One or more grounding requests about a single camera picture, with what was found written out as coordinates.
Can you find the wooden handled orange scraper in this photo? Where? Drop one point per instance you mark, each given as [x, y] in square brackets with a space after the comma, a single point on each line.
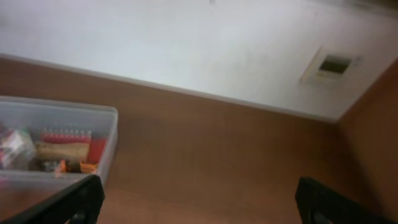
[77, 151]

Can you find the clear plastic container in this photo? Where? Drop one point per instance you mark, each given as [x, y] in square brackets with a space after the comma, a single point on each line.
[23, 189]

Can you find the orange black long-nose pliers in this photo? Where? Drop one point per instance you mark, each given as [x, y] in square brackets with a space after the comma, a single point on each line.
[64, 166]

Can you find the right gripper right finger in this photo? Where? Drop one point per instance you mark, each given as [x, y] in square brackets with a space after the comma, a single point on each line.
[319, 204]

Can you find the wall socket plate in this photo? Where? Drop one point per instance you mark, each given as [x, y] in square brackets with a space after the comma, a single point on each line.
[328, 67]

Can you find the socket bit rail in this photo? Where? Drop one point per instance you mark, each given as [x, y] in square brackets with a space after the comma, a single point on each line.
[65, 136]

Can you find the screwdriver bit set case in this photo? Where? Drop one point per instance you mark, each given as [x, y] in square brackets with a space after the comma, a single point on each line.
[17, 149]

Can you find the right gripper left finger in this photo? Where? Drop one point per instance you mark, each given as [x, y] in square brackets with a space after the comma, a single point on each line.
[79, 203]

